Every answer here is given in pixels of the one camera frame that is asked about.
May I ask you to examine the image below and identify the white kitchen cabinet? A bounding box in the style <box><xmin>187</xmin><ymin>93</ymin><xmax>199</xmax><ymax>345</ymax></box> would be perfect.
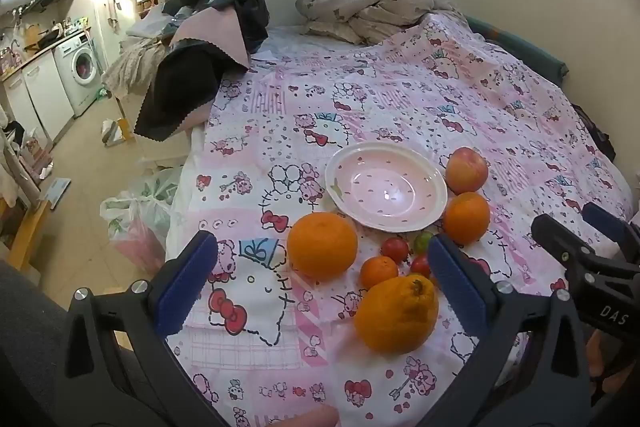
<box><xmin>0</xmin><ymin>52</ymin><xmax>71</xmax><ymax>142</ymax></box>

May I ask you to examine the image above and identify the wooden stool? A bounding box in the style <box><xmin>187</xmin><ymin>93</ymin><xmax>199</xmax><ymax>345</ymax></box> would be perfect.
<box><xmin>0</xmin><ymin>197</ymin><xmax>51</xmax><ymax>273</ymax></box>

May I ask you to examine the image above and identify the small tangerine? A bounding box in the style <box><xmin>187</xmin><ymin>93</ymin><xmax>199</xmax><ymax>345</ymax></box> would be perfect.
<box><xmin>360</xmin><ymin>255</ymin><xmax>399</xmax><ymax>290</ymax></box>

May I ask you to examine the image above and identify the teal bed headboard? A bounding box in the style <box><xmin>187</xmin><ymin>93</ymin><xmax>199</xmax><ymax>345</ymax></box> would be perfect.
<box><xmin>470</xmin><ymin>14</ymin><xmax>568</xmax><ymax>88</ymax></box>

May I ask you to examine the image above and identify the pink cloth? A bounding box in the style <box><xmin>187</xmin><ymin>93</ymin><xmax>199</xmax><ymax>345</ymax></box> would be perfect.
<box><xmin>170</xmin><ymin>9</ymin><xmax>251</xmax><ymax>70</ymax></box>

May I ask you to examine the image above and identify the large round orange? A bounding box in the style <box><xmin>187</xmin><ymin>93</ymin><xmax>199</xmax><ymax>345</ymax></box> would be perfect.
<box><xmin>287</xmin><ymin>212</ymin><xmax>359</xmax><ymax>280</ymax></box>

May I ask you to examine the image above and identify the crumpled beige blanket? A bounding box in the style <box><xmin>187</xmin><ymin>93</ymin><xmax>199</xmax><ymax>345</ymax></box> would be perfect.
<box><xmin>295</xmin><ymin>0</ymin><xmax>468</xmax><ymax>45</ymax></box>

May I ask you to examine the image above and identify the black cloth with zigzag edge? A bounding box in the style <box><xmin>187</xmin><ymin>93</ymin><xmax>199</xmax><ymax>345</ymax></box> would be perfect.
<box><xmin>134</xmin><ymin>39</ymin><xmax>251</xmax><ymax>142</ymax></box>

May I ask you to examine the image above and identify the person's grey trouser leg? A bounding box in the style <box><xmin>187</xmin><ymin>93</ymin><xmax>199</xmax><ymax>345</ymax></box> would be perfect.
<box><xmin>0</xmin><ymin>257</ymin><xmax>121</xmax><ymax>427</ymax></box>

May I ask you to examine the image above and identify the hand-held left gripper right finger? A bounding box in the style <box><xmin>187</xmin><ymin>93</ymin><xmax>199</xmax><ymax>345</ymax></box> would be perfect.
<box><xmin>427</xmin><ymin>233</ymin><xmax>593</xmax><ymax>427</ymax></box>

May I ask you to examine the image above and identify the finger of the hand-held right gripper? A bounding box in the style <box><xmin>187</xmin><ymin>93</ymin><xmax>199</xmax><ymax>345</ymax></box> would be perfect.
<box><xmin>531</xmin><ymin>214</ymin><xmax>621</xmax><ymax>273</ymax></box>
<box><xmin>582</xmin><ymin>202</ymin><xmax>640</xmax><ymax>258</ymax></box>

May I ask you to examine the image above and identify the small cardboard box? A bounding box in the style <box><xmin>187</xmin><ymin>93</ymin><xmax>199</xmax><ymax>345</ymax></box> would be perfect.
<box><xmin>102</xmin><ymin>117</ymin><xmax>136</xmax><ymax>148</ymax></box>

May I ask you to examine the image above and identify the white green printed plastic bag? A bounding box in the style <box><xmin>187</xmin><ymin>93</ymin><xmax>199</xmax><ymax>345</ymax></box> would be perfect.
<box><xmin>130</xmin><ymin>167</ymin><xmax>186</xmax><ymax>228</ymax></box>

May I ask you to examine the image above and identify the oval red cherry tomato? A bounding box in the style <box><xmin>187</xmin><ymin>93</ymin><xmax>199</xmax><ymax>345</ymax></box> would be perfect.
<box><xmin>410</xmin><ymin>254</ymin><xmax>433</xmax><ymax>278</ymax></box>

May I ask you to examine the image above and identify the medium round orange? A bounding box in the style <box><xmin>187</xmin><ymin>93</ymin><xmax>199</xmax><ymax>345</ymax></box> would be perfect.
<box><xmin>443</xmin><ymin>192</ymin><xmax>491</xmax><ymax>245</ymax></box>

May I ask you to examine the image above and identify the pink dotted plate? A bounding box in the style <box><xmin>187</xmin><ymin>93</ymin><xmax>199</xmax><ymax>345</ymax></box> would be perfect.
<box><xmin>325</xmin><ymin>142</ymin><xmax>448</xmax><ymax>232</ymax></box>

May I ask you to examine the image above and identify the round red cherry tomato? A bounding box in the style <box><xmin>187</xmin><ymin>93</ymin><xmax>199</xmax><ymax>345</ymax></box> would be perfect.
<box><xmin>381</xmin><ymin>236</ymin><xmax>411</xmax><ymax>264</ymax></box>

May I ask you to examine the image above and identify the white washing machine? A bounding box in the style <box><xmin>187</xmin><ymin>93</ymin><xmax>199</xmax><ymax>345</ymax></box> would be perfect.
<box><xmin>52</xmin><ymin>32</ymin><xmax>103</xmax><ymax>118</ymax></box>

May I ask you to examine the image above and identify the bumpy orange with stem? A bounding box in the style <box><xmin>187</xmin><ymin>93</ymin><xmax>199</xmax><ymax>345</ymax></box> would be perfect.
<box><xmin>354</xmin><ymin>274</ymin><xmax>440</xmax><ymax>355</ymax></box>

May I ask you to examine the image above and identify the beige lace cloth pile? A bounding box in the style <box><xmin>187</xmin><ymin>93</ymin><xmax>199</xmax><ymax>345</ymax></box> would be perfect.
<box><xmin>102</xmin><ymin>39</ymin><xmax>168</xmax><ymax>100</ymax></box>

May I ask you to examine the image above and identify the pink cartoon printed bedsheet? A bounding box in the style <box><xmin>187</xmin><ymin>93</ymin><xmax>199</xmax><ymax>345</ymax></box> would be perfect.
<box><xmin>165</xmin><ymin>12</ymin><xmax>633</xmax><ymax>427</ymax></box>

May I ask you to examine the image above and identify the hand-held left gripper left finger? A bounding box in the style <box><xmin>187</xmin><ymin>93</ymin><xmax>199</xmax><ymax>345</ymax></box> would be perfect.
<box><xmin>65</xmin><ymin>231</ymin><xmax>231</xmax><ymax>427</ymax></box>

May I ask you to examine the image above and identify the pink plastic bag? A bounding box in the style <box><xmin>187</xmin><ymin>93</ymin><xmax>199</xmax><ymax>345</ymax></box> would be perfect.
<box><xmin>100</xmin><ymin>192</ymin><xmax>168</xmax><ymax>275</ymax></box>

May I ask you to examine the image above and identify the red yellow apple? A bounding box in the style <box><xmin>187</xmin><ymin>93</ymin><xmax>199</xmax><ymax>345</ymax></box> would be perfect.
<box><xmin>445</xmin><ymin>147</ymin><xmax>490</xmax><ymax>195</ymax></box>

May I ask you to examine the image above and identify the person's right hand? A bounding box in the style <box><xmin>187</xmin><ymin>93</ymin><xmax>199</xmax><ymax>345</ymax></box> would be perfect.
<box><xmin>585</xmin><ymin>327</ymin><xmax>623</xmax><ymax>380</ymax></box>

